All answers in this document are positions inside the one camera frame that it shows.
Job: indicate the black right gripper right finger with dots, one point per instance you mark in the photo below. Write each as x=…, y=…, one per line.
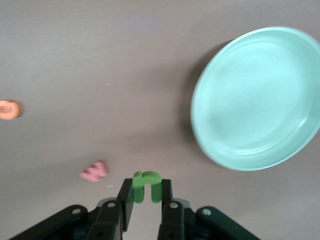
x=175, y=220

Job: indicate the orange foam letter e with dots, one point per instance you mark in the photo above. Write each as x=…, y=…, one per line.
x=11, y=110

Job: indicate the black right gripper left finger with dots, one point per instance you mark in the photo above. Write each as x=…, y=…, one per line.
x=105, y=220

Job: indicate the green foam letter u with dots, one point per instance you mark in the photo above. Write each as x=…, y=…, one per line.
x=138, y=185

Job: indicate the pink foam letter w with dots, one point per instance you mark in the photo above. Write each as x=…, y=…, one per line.
x=96, y=172

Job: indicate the brown table cover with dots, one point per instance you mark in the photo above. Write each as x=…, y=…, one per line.
x=100, y=62

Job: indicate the green plate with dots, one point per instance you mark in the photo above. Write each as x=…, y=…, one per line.
x=255, y=100

